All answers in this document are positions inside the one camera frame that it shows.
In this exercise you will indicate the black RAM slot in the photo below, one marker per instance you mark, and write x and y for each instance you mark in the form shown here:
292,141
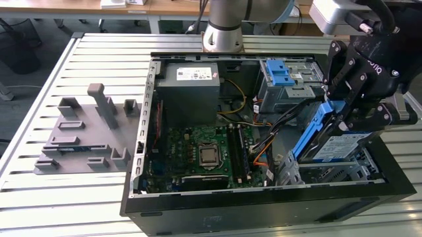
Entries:
234,153

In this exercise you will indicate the black graphics card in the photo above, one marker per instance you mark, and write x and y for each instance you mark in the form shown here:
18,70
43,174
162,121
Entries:
205,181

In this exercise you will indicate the grey parts rack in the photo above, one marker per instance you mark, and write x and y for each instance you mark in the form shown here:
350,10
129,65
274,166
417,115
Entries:
86,138

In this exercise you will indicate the small white box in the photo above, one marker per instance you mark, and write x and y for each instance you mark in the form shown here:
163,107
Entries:
135,2

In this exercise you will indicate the wooden desk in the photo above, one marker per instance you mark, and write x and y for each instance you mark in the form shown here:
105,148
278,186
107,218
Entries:
66,10

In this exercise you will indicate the blue plastic drive latch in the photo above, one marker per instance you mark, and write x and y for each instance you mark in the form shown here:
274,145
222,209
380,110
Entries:
278,74

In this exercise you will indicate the black mesh bin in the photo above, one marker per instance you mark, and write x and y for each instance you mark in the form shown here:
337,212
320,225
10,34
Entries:
19,49

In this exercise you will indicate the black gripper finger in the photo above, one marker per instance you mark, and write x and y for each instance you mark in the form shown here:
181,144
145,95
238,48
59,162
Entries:
380,117
342,74

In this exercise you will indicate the metal disk bay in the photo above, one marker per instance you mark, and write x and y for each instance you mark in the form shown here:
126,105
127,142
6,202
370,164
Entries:
333,166

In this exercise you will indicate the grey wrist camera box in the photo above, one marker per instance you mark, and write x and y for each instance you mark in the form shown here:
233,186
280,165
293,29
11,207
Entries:
333,17

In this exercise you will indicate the grey power supply unit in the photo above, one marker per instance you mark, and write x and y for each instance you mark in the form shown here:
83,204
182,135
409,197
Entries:
188,103

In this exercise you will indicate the black open PC case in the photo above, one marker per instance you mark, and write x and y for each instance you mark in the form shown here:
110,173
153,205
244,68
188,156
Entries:
264,205

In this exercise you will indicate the large white box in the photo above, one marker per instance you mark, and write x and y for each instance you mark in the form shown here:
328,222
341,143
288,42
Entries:
113,5

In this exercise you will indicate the grey desk foot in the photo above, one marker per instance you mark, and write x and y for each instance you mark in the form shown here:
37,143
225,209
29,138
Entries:
5,95

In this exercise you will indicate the black RAM stick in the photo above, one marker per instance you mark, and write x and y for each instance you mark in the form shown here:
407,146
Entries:
245,155

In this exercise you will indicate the metal optical drive cage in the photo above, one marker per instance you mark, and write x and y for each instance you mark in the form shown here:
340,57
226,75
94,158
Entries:
297,92

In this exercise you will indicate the CPU socket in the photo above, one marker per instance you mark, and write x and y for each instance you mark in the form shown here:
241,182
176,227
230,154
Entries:
210,144

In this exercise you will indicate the hard disk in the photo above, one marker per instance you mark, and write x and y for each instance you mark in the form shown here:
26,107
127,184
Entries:
336,148

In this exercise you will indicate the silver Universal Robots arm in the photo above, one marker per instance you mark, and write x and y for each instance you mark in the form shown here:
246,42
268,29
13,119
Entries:
225,37

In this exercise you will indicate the blue RAM stick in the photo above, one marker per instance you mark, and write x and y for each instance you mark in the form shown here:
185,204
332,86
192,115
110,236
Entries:
74,149

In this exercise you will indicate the green motherboard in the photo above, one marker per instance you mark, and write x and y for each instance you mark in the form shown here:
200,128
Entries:
185,138

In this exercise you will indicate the silver CPU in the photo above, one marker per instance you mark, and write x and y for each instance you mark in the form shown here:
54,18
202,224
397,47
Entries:
209,156

